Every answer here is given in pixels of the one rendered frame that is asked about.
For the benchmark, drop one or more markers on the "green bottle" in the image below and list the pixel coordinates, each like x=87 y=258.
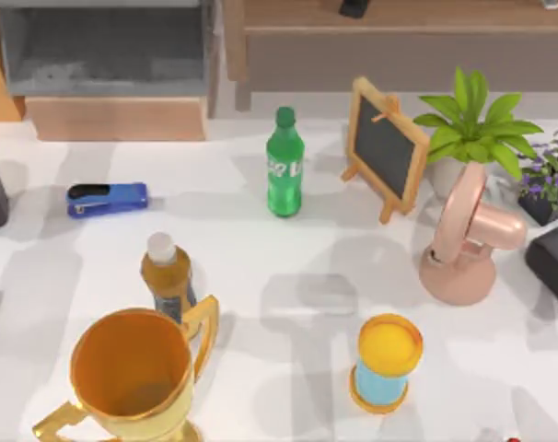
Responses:
x=284 y=175

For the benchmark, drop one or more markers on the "amber bottle with white cap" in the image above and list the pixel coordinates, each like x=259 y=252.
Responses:
x=168 y=276

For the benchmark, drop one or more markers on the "framed blackboard on easel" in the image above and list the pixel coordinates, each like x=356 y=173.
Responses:
x=386 y=143

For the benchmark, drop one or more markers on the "blue and black stapler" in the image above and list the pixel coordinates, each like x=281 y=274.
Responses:
x=118 y=197

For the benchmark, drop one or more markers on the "yellow and blue hourglass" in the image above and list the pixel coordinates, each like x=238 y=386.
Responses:
x=386 y=364

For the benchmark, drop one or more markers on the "pink desk fan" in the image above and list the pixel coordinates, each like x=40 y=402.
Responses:
x=468 y=248

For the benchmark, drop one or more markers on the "pale wooden drawer front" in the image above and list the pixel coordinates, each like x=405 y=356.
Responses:
x=113 y=117

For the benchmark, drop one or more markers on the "wooden shelf unit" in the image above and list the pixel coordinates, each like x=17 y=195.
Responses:
x=398 y=50

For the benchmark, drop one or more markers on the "gold trophy cup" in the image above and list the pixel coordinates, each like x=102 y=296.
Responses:
x=131 y=368

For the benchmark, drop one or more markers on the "green plant in white pot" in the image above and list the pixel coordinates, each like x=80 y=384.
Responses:
x=472 y=124

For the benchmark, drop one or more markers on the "small black object on shelf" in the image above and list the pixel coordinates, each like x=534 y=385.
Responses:
x=353 y=6

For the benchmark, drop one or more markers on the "grey cabinet with dark inside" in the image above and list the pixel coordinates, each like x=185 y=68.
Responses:
x=108 y=50

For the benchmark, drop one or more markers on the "purple flowers in black pot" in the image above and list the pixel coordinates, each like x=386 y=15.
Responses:
x=548 y=184

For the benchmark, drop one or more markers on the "black rounded box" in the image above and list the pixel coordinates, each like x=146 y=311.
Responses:
x=553 y=262

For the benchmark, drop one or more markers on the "small grey object on shelf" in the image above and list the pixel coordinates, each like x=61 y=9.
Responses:
x=550 y=3

